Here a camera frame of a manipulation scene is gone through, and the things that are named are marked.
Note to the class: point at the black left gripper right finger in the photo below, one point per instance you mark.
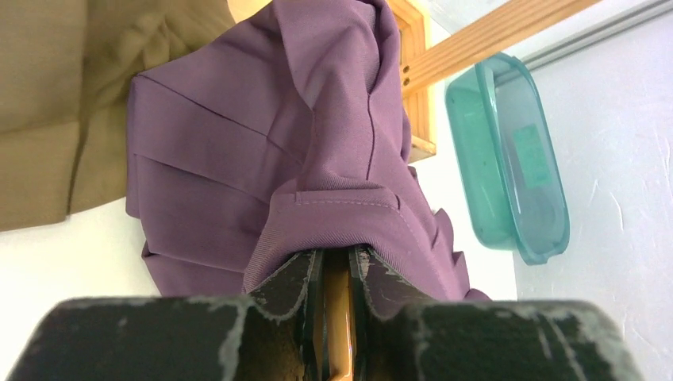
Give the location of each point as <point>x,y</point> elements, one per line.
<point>403,334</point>

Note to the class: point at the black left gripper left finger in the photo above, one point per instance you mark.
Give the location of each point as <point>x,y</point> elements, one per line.
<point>264,335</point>

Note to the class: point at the purple garment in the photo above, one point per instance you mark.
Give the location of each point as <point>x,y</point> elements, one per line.
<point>286,133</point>

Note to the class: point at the tan brown pleated skirt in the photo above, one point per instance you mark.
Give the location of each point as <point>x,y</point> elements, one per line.
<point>66,67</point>

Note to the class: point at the teal plastic bin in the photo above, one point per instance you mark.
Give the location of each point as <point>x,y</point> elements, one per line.
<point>507,163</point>

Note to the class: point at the wooden clothes rack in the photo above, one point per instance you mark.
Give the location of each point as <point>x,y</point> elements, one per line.
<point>447,52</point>

